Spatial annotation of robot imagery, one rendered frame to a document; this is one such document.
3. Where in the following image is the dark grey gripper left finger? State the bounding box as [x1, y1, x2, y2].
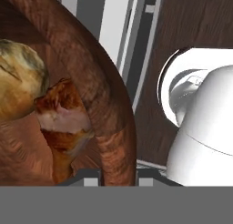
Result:
[56, 168, 102, 188]

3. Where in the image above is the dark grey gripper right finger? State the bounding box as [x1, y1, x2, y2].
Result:
[136, 168, 184, 188]

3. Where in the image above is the brown wooden bowl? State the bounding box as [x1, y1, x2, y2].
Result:
[0, 0, 137, 188]

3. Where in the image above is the orange chicken drumstick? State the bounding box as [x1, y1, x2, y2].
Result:
[33, 77, 96, 185]

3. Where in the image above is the yellow brown onion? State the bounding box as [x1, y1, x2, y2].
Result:
[0, 38, 50, 122]

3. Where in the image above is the grey white fridge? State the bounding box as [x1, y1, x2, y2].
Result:
[47, 0, 167, 115]

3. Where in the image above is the white rounded object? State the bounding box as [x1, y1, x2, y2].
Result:
[157, 46, 233, 188]

